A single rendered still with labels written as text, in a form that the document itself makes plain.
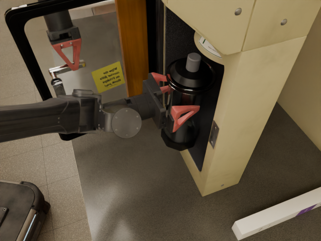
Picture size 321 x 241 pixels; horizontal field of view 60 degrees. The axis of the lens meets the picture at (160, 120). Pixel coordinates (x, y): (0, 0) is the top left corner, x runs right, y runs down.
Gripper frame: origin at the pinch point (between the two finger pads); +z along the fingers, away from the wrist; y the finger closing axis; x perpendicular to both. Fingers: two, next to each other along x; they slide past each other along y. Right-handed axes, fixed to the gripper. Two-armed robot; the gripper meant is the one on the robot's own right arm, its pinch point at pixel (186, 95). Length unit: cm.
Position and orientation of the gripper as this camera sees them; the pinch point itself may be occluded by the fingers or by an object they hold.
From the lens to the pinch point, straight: 65.6
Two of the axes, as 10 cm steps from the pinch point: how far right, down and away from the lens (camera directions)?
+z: 9.2, -2.7, 3.0
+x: -0.6, 6.5, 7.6
